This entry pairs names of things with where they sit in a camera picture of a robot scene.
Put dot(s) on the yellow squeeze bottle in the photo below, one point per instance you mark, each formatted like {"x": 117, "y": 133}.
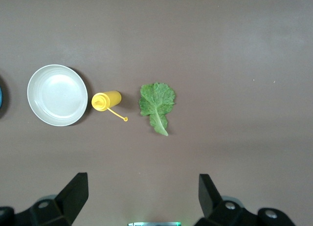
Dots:
{"x": 108, "y": 100}

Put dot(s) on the green lettuce leaf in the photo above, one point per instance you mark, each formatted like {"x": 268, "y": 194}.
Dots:
{"x": 156, "y": 101}

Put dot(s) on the blue plate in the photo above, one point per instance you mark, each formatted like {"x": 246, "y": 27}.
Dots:
{"x": 0, "y": 96}

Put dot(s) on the beige plate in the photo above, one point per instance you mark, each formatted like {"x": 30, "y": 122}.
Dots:
{"x": 57, "y": 95}

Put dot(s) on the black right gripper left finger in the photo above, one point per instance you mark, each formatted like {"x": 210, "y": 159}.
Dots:
{"x": 66, "y": 201}

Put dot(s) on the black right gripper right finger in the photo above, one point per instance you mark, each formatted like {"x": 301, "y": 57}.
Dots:
{"x": 212, "y": 201}

